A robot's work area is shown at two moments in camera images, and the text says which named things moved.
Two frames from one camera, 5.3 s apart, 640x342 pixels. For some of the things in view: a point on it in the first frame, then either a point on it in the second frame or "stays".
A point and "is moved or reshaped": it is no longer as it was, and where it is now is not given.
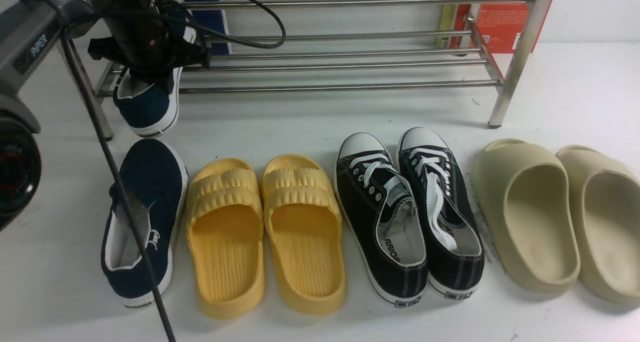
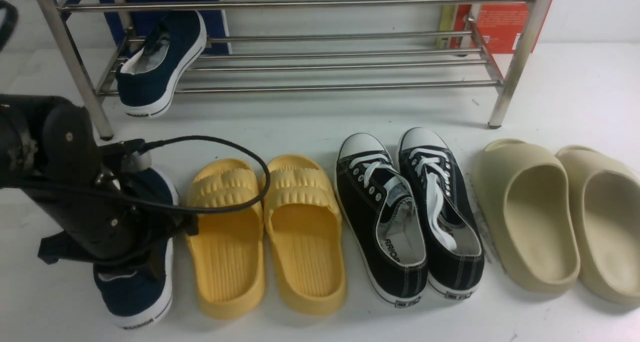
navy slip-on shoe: [149, 102] is moved or reshaped
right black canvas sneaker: [455, 258] stays
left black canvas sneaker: [382, 213] stays
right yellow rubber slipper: [302, 206] stays
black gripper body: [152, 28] -> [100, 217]
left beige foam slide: [525, 193] stays
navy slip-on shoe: [154, 173] is moved or reshaped
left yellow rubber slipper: [225, 213] stays
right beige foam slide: [605, 197] stays
